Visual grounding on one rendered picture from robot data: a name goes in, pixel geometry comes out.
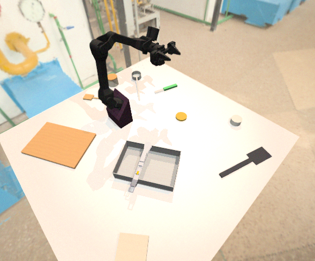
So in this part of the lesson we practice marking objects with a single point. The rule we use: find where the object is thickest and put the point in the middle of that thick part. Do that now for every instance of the orange flat disc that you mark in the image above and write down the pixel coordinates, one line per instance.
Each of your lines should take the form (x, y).
(181, 116)

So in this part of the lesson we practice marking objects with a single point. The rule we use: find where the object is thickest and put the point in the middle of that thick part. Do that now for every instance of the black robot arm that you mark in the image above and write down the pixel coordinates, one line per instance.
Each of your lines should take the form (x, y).
(99, 48)

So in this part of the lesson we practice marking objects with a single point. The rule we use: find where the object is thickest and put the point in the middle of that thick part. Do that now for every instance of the beige rectangular block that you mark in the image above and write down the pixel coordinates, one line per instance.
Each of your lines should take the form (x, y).
(132, 247)

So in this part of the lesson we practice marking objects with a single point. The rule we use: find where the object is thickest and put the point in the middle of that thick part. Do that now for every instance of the grey cylinder with orange lid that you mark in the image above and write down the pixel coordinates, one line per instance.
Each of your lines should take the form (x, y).
(112, 80)

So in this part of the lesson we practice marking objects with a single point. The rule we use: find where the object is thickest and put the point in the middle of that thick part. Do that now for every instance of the light wooden board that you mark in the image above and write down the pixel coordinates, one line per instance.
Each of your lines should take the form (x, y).
(59, 144)

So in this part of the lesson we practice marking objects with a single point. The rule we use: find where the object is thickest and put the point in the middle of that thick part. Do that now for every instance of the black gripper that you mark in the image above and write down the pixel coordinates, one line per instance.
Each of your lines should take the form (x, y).
(157, 52)

